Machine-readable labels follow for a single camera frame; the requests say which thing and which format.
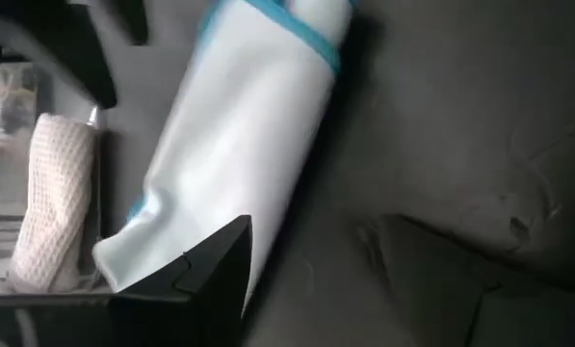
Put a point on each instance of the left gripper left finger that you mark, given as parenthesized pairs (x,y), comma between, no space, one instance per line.
(205,303)

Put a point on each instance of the clear plastic bin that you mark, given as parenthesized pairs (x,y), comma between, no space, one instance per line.
(3,96)

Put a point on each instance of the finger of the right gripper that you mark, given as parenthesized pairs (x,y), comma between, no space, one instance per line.
(133,19)
(65,43)

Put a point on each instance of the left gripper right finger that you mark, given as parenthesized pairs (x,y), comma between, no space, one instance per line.
(460,308)

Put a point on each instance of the white waffle-weave towel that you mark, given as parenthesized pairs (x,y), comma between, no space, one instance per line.
(51,202)

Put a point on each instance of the light blue microfiber towel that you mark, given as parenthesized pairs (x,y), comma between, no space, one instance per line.
(239,120)

